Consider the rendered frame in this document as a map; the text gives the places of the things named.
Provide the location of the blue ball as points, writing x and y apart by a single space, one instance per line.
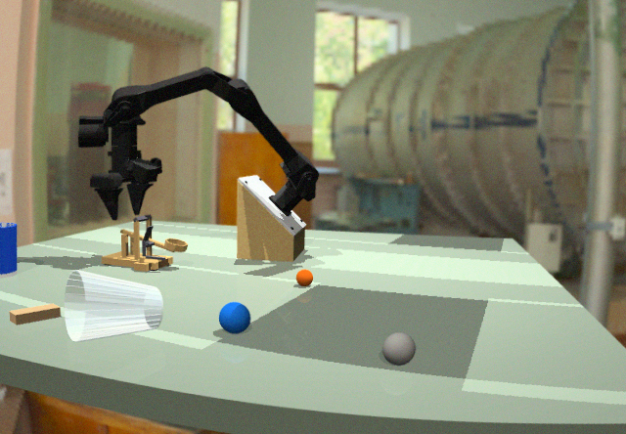
234 317

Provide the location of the grey ball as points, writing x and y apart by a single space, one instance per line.
399 348

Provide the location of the blue cup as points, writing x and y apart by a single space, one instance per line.
8 250

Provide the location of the clear plastic cup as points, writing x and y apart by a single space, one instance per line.
97 307

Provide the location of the orange ball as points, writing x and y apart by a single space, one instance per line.
304 277

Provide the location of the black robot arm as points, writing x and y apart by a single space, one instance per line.
128 102

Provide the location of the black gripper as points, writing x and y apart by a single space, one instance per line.
108 183

